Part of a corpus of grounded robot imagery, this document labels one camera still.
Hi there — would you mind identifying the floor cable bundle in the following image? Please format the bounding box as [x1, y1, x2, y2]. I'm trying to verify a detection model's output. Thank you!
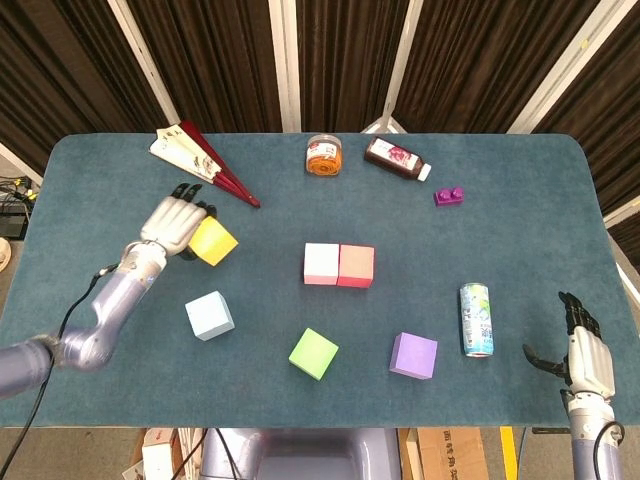
[0, 174, 39, 206]

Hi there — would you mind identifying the teal felt table cover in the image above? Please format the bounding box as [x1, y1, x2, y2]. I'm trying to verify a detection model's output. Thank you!
[0, 131, 640, 430]

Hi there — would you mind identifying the green foam cube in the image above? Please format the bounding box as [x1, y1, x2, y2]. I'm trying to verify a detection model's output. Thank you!
[287, 327, 340, 382]

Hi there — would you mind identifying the yellow foam cube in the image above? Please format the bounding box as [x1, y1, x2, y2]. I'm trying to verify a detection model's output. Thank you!
[188, 215, 240, 268]

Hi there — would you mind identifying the brown cardboard box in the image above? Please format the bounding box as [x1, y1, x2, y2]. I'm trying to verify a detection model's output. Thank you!
[415, 427, 491, 480]

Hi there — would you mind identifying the light wooden board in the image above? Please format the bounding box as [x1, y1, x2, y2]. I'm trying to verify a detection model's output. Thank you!
[404, 428, 426, 480]

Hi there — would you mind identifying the red foam cube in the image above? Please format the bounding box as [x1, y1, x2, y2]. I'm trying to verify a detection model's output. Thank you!
[336, 244, 376, 289]

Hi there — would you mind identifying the black box on floor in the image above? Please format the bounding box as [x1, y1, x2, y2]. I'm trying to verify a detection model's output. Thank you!
[0, 212, 29, 239]

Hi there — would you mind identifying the clear jar with orange contents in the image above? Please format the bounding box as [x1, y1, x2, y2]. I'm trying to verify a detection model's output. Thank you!
[305, 134, 345, 178]

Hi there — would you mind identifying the silver robot torso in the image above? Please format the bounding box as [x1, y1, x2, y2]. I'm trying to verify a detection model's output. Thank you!
[199, 427, 404, 480]

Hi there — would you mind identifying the dark brown curtain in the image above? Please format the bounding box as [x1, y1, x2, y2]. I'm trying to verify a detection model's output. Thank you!
[0, 0, 640, 261]

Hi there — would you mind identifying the white cardboard box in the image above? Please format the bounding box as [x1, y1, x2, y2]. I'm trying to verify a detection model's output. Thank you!
[122, 427, 209, 480]

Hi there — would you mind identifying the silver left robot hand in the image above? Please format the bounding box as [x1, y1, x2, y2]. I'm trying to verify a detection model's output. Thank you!
[139, 183, 219, 261]

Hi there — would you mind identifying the light pink foam cube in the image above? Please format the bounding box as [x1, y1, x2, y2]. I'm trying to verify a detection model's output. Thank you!
[303, 242, 341, 286]

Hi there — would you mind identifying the white frame post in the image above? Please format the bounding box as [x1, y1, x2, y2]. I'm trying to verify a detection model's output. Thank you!
[505, 0, 627, 135]
[0, 141, 45, 187]
[601, 197, 640, 230]
[359, 0, 427, 135]
[107, 0, 177, 132]
[268, 0, 303, 134]

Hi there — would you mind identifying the purple foam cube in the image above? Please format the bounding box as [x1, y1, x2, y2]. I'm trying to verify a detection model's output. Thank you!
[388, 332, 440, 382]

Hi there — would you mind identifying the blue green drink can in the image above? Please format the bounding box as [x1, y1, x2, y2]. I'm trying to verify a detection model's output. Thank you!
[459, 282, 495, 359]

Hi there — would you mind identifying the black torso cable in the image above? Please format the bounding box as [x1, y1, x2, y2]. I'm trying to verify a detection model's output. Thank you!
[213, 428, 239, 480]

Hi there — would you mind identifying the brown bottle with white cap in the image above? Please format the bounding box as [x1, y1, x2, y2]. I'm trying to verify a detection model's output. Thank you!
[362, 136, 433, 183]

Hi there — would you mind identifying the yellow post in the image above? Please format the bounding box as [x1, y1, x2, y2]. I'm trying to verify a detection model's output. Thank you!
[499, 426, 519, 480]

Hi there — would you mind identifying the folding fan with red ribs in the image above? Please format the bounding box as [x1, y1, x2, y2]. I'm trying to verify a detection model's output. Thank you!
[148, 119, 262, 210]

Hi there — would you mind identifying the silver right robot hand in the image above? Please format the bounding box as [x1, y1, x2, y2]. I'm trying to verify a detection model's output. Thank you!
[522, 291, 617, 401]

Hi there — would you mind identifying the purple toy brick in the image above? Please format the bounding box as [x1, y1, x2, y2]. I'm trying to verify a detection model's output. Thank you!
[432, 186, 466, 209]

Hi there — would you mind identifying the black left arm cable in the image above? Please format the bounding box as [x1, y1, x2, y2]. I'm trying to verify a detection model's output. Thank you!
[0, 263, 120, 474]

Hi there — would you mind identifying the light blue foam cube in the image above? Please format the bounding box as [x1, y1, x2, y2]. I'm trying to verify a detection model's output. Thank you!
[184, 290, 236, 342]

